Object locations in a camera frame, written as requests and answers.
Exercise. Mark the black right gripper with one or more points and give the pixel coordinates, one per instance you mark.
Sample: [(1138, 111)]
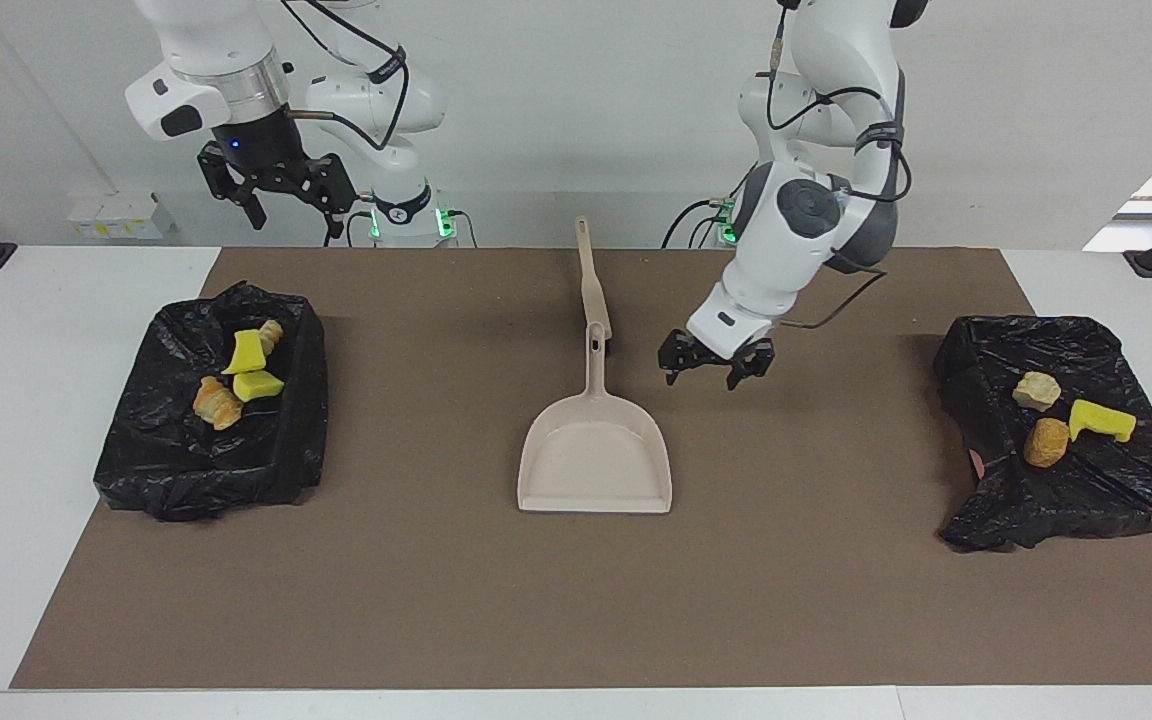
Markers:
[(271, 160)]

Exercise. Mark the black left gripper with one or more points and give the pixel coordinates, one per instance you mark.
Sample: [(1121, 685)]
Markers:
[(721, 355)]

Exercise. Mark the striped croissant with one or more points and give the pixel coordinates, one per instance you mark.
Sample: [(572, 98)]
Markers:
[(1036, 391), (216, 403), (271, 335)]

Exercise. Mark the beige hand brush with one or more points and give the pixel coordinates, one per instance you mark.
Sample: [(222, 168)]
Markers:
[(593, 280)]

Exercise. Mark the yellow green sponge piece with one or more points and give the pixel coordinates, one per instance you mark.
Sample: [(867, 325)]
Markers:
[(246, 353), (258, 386)]

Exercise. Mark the beige plastic dustpan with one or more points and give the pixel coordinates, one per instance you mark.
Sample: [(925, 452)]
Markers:
[(596, 460)]

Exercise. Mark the brown bread roll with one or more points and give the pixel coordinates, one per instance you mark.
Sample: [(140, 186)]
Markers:
[(1046, 443)]

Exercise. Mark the notched yellow sponge piece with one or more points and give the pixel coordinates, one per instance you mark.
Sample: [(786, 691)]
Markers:
[(1101, 420)]

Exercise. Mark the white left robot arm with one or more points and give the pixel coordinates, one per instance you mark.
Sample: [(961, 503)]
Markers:
[(816, 200)]

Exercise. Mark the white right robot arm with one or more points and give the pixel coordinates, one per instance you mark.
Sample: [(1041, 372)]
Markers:
[(216, 60)]

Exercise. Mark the black bag lined bin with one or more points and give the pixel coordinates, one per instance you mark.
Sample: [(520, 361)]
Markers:
[(1116, 490), (186, 470)]

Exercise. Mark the pink plastic bin rim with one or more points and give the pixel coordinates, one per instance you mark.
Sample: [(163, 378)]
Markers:
[(977, 462)]

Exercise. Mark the brown table mat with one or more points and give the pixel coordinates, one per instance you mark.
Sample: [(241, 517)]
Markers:
[(576, 620)]

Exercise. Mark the white wall socket box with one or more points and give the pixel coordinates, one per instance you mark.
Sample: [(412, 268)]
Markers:
[(121, 215)]

